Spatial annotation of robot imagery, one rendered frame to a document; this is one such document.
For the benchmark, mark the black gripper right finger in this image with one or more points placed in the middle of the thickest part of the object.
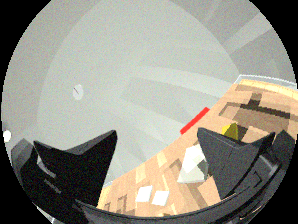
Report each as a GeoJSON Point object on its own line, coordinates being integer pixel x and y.
{"type": "Point", "coordinates": [229, 159]}

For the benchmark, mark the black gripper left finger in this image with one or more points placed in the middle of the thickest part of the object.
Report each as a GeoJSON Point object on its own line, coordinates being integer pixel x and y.
{"type": "Point", "coordinates": [84, 166]}

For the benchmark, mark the yellow rectangular block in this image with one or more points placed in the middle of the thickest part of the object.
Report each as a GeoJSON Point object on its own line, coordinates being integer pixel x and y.
{"type": "Point", "coordinates": [231, 131]}

